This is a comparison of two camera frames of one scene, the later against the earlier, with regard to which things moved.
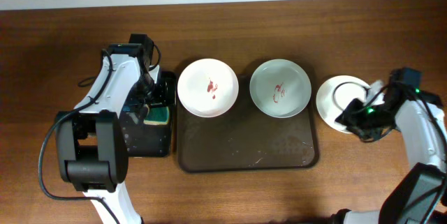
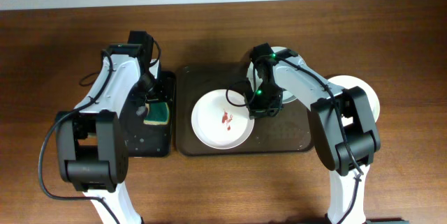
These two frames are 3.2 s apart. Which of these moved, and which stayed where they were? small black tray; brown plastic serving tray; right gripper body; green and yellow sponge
Moved: right gripper body; brown plastic serving tray
Stayed: green and yellow sponge; small black tray
